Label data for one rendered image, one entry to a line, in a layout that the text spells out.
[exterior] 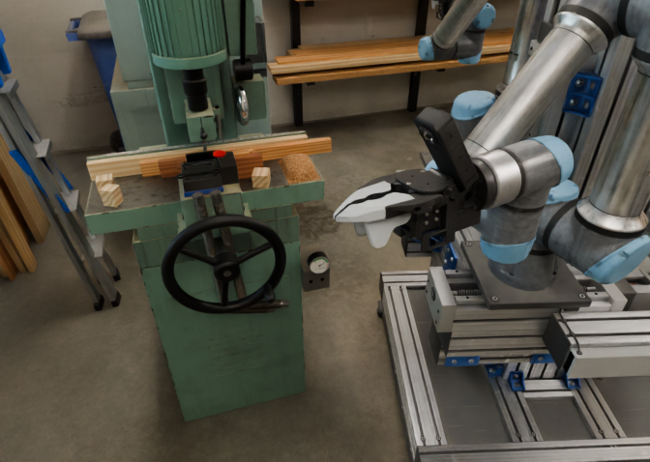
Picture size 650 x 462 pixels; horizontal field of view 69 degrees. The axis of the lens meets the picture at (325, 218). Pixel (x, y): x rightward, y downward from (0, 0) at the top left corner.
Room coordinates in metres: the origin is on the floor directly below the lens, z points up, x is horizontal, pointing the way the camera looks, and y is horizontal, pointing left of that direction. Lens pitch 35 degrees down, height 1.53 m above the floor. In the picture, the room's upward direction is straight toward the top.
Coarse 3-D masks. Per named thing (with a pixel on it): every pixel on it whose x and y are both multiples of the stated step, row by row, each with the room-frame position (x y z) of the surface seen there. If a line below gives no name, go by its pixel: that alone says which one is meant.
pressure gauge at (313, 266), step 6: (318, 252) 1.04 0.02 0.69; (312, 258) 1.03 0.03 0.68; (318, 258) 1.02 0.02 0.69; (324, 258) 1.03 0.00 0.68; (312, 264) 1.02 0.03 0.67; (318, 264) 1.02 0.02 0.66; (324, 264) 1.03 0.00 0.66; (312, 270) 1.02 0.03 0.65; (318, 270) 1.02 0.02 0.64; (324, 270) 1.03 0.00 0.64
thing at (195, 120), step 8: (208, 104) 1.20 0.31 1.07; (192, 112) 1.15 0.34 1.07; (200, 112) 1.15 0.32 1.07; (208, 112) 1.15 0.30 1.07; (192, 120) 1.12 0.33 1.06; (200, 120) 1.12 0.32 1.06; (208, 120) 1.13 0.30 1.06; (216, 120) 1.15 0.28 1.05; (192, 128) 1.12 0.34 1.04; (200, 128) 1.12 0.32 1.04; (208, 128) 1.13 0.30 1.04; (216, 128) 1.15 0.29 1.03; (192, 136) 1.11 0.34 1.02; (208, 136) 1.13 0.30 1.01; (216, 136) 1.13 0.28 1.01
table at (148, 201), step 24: (96, 192) 1.03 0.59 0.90; (144, 192) 1.03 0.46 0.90; (168, 192) 1.03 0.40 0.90; (264, 192) 1.05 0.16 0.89; (288, 192) 1.07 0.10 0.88; (312, 192) 1.09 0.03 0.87; (96, 216) 0.93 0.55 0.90; (120, 216) 0.95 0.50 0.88; (144, 216) 0.96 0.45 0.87; (168, 216) 0.98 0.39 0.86; (192, 240) 0.90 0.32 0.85
